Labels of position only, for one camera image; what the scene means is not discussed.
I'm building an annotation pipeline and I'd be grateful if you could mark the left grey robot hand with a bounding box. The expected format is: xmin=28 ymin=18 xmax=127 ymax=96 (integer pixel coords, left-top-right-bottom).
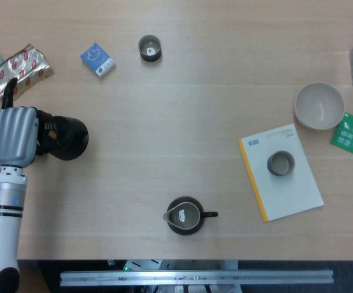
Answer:
xmin=0 ymin=78 xmax=40 ymax=167

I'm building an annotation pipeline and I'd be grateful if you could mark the brown stool seat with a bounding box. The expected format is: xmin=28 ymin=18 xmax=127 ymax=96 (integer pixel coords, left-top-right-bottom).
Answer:
xmin=19 ymin=267 xmax=51 ymax=293

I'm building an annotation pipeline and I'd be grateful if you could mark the aluminium rail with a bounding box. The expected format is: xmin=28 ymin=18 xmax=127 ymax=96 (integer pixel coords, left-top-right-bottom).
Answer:
xmin=60 ymin=269 xmax=335 ymax=287

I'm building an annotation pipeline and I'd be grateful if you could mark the gold foil bag red print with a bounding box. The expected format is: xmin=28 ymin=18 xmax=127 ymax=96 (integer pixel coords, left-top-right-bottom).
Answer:
xmin=0 ymin=43 xmax=55 ymax=103

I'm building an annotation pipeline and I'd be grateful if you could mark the dark cylindrical teacup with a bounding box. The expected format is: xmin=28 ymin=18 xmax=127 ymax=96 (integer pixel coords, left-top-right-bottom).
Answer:
xmin=137 ymin=34 xmax=162 ymax=62
xmin=266 ymin=150 xmax=296 ymax=177

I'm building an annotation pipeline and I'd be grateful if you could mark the large beige bowl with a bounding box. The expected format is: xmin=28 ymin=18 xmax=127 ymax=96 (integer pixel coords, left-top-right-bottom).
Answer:
xmin=294 ymin=81 xmax=346 ymax=131

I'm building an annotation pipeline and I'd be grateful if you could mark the white notebook yellow spine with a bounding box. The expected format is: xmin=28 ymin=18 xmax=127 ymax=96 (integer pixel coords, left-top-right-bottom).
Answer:
xmin=237 ymin=123 xmax=325 ymax=223

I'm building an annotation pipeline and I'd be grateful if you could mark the green tea sachet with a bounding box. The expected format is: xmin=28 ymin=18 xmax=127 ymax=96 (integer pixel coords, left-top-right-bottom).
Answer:
xmin=330 ymin=112 xmax=353 ymax=160

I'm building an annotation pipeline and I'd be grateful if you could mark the black teapot kettle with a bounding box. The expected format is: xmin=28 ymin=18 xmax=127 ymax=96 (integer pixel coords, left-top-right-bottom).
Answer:
xmin=35 ymin=109 xmax=89 ymax=162

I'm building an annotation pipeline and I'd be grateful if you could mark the dark pitcher with handle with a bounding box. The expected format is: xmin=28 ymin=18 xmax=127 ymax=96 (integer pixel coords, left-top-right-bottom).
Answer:
xmin=162 ymin=196 xmax=219 ymax=236

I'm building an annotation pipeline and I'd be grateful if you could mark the blue tea bag packet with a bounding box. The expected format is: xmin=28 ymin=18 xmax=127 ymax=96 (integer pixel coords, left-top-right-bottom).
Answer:
xmin=80 ymin=42 xmax=117 ymax=78

